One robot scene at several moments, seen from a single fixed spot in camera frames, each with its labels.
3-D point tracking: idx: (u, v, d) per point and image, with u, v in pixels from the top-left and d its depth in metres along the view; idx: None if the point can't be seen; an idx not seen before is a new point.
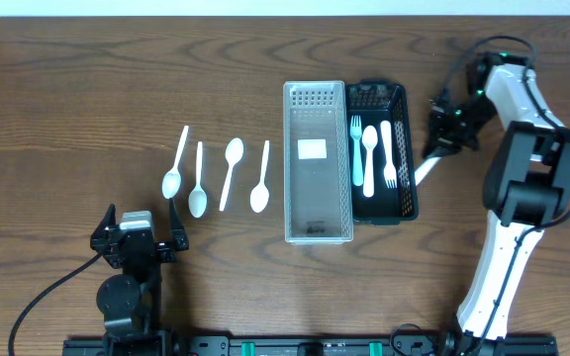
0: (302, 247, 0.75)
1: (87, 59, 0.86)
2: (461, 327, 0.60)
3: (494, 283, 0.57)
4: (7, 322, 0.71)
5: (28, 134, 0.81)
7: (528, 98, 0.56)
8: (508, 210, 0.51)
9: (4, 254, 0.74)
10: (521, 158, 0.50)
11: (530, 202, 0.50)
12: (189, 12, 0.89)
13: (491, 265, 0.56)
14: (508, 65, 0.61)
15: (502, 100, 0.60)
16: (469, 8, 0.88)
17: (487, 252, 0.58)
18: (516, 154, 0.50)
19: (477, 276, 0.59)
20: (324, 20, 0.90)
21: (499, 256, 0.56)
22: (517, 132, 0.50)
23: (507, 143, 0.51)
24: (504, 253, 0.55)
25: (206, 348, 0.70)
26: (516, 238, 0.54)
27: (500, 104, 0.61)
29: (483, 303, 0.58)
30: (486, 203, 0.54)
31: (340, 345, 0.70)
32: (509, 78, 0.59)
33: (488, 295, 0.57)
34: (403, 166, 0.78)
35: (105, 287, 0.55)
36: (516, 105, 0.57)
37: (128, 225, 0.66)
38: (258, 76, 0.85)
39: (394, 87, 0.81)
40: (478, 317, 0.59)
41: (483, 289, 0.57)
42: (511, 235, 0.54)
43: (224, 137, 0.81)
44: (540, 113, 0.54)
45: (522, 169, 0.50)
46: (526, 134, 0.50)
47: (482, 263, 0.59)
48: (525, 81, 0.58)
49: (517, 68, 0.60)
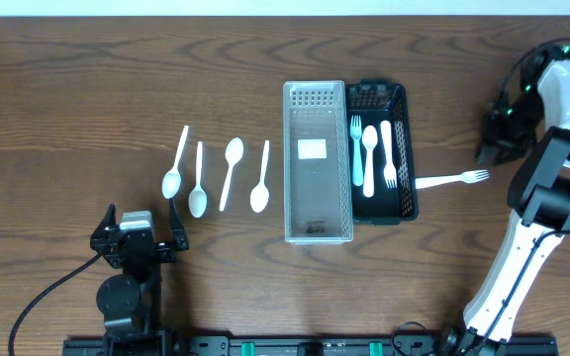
0: (302, 247, 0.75)
1: (87, 59, 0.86)
2: (466, 323, 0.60)
3: (506, 283, 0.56)
4: (7, 322, 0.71)
5: (28, 134, 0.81)
7: None
8: (530, 211, 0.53)
9: (4, 254, 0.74)
10: (552, 162, 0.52)
11: (553, 207, 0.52)
12: (189, 12, 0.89)
13: (506, 264, 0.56)
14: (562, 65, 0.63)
15: (551, 98, 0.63)
16: (469, 8, 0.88)
17: (503, 252, 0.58)
18: (549, 158, 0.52)
19: (490, 277, 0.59)
20: (324, 20, 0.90)
21: (514, 256, 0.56)
22: (553, 136, 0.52)
23: (541, 146, 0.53)
24: (520, 254, 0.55)
25: (206, 348, 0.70)
26: (534, 239, 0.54)
27: (547, 102, 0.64)
29: (492, 301, 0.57)
30: (510, 203, 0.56)
31: (340, 345, 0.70)
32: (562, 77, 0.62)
33: (498, 294, 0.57)
34: (403, 166, 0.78)
35: (105, 288, 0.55)
36: (561, 108, 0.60)
37: (128, 225, 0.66)
38: (258, 76, 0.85)
39: (394, 88, 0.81)
40: (485, 314, 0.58)
41: (494, 288, 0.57)
42: (530, 235, 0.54)
43: (224, 137, 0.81)
44: None
45: (551, 173, 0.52)
46: (562, 140, 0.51)
47: (496, 264, 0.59)
48: None
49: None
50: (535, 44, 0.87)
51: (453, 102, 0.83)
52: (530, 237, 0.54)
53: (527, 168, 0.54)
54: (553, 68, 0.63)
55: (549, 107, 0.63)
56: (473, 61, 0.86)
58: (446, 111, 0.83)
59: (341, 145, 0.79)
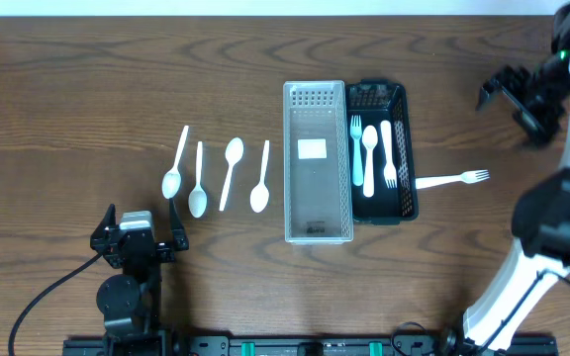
0: (302, 247, 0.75)
1: (87, 59, 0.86)
2: (464, 333, 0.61)
3: (505, 308, 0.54)
4: (8, 321, 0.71)
5: (29, 134, 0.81)
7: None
8: (534, 244, 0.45)
9: (4, 254, 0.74)
10: (561, 207, 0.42)
11: (563, 242, 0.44)
12: (190, 12, 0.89)
13: (504, 290, 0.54)
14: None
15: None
16: (470, 8, 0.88)
17: (504, 274, 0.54)
18: (557, 203, 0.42)
19: (490, 295, 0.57)
20: (325, 19, 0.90)
21: (514, 285, 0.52)
22: (566, 180, 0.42)
23: (552, 186, 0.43)
24: (520, 283, 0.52)
25: (206, 348, 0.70)
26: (537, 272, 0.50)
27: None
29: (491, 318, 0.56)
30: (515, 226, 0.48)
31: (340, 345, 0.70)
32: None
33: (496, 314, 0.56)
34: (403, 165, 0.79)
35: (105, 287, 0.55)
36: None
37: (128, 225, 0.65)
38: (258, 76, 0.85)
39: (394, 87, 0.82)
40: (483, 329, 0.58)
41: (492, 310, 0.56)
42: (532, 268, 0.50)
43: (224, 137, 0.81)
44: None
45: (559, 217, 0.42)
46: None
47: (496, 285, 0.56)
48: None
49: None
50: (536, 44, 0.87)
51: (453, 102, 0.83)
52: (533, 270, 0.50)
53: (534, 203, 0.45)
54: None
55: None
56: (473, 61, 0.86)
58: (447, 111, 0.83)
59: (341, 145, 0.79)
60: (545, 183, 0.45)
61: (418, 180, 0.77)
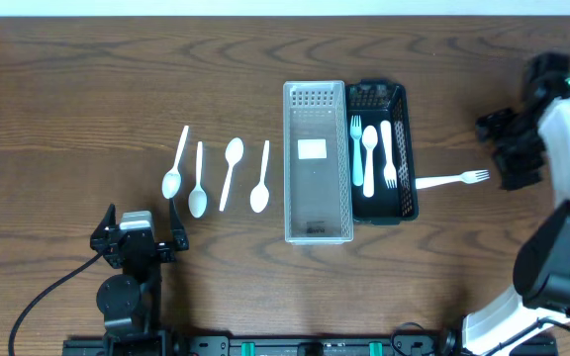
0: (302, 247, 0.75)
1: (87, 59, 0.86)
2: (463, 343, 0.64)
3: (504, 335, 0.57)
4: (8, 321, 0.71)
5: (28, 134, 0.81)
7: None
8: (543, 296, 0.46)
9: (4, 254, 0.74)
10: (568, 245, 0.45)
11: None
12: (190, 12, 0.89)
13: (504, 325, 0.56)
14: None
15: (561, 147, 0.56)
16: (470, 9, 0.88)
17: (508, 303, 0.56)
18: (565, 240, 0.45)
19: (490, 318, 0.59)
20: (324, 20, 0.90)
21: (514, 321, 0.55)
22: None
23: (555, 223, 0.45)
24: (520, 321, 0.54)
25: (206, 348, 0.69)
26: (538, 317, 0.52)
27: (557, 149, 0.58)
29: (489, 341, 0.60)
30: (520, 283, 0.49)
31: (340, 345, 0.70)
32: None
33: (494, 338, 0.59)
34: (403, 166, 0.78)
35: (105, 287, 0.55)
36: None
37: (128, 225, 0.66)
38: (258, 76, 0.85)
39: (394, 87, 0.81)
40: (481, 346, 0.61)
41: (491, 334, 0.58)
42: (534, 313, 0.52)
43: (224, 137, 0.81)
44: None
45: None
46: None
47: (498, 311, 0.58)
48: None
49: None
50: (536, 45, 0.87)
51: (453, 102, 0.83)
52: (534, 315, 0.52)
53: (540, 247, 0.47)
54: (561, 109, 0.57)
55: (559, 159, 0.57)
56: (473, 61, 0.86)
58: (446, 111, 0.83)
59: (341, 145, 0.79)
60: (544, 227, 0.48)
61: (418, 180, 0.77)
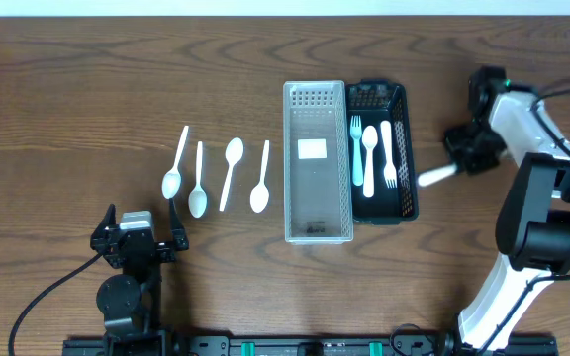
0: (302, 247, 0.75)
1: (87, 59, 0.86)
2: (462, 340, 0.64)
3: (499, 315, 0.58)
4: (7, 321, 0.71)
5: (29, 134, 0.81)
7: (540, 126, 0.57)
8: (527, 253, 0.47)
9: (3, 254, 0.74)
10: (539, 195, 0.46)
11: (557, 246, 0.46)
12: (189, 12, 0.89)
13: (496, 303, 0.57)
14: (513, 93, 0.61)
15: (513, 133, 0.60)
16: (470, 9, 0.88)
17: (496, 281, 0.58)
18: (535, 190, 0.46)
19: (484, 303, 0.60)
20: (324, 20, 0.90)
21: (506, 294, 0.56)
22: (535, 165, 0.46)
23: (522, 176, 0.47)
24: (513, 292, 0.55)
25: (206, 348, 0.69)
26: (527, 281, 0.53)
27: (510, 137, 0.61)
29: (487, 327, 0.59)
30: (502, 249, 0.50)
31: (340, 345, 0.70)
32: (517, 107, 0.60)
33: (492, 321, 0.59)
34: (403, 166, 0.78)
35: (105, 287, 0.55)
36: (530, 136, 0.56)
37: (128, 225, 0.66)
38: (258, 76, 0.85)
39: (394, 87, 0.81)
40: (478, 336, 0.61)
41: (486, 318, 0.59)
42: (522, 276, 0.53)
43: (224, 137, 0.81)
44: (557, 143, 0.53)
45: (544, 204, 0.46)
46: (545, 166, 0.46)
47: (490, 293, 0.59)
48: (535, 109, 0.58)
49: (528, 97, 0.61)
50: (536, 44, 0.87)
51: (452, 101, 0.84)
52: (523, 279, 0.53)
53: (514, 205, 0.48)
54: (503, 102, 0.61)
55: (514, 144, 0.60)
56: (472, 61, 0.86)
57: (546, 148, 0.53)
58: (446, 111, 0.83)
59: (341, 145, 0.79)
60: (513, 188, 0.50)
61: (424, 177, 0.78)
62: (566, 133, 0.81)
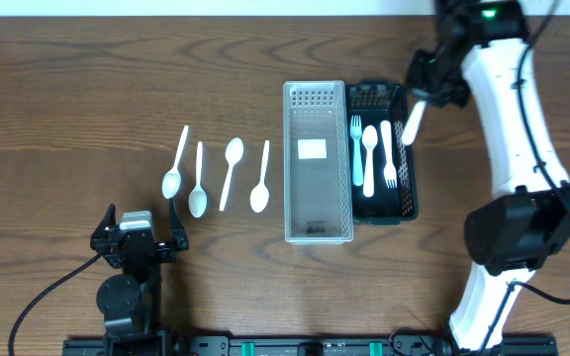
0: (302, 247, 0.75)
1: (86, 59, 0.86)
2: (458, 344, 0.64)
3: (489, 316, 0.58)
4: (7, 321, 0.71)
5: (29, 133, 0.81)
7: (520, 117, 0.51)
8: (501, 266, 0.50)
9: (3, 254, 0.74)
10: (516, 236, 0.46)
11: (526, 257, 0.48)
12: (190, 12, 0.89)
13: (481, 305, 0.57)
14: (497, 46, 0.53)
15: (489, 109, 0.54)
16: None
17: (478, 283, 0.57)
18: (511, 230, 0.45)
19: (470, 305, 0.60)
20: (324, 19, 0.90)
21: (490, 296, 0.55)
22: (511, 212, 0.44)
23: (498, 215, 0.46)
24: (496, 294, 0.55)
25: (206, 348, 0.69)
26: (508, 283, 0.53)
27: (487, 107, 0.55)
29: (480, 328, 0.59)
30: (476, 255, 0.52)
31: (340, 345, 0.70)
32: (498, 78, 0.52)
33: (483, 322, 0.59)
34: (403, 166, 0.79)
35: (105, 287, 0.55)
36: (510, 141, 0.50)
37: (128, 225, 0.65)
38: (258, 76, 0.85)
39: (394, 88, 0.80)
40: (472, 338, 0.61)
41: (477, 320, 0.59)
42: (502, 279, 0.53)
43: (224, 137, 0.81)
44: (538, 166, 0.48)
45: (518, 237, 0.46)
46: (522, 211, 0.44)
47: (474, 295, 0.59)
48: (519, 89, 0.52)
49: (514, 43, 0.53)
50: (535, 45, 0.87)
51: None
52: (503, 281, 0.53)
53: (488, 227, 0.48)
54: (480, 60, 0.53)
55: (488, 120, 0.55)
56: None
57: (526, 168, 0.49)
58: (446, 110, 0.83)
59: (341, 145, 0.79)
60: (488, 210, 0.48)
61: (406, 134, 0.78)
62: (566, 133, 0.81)
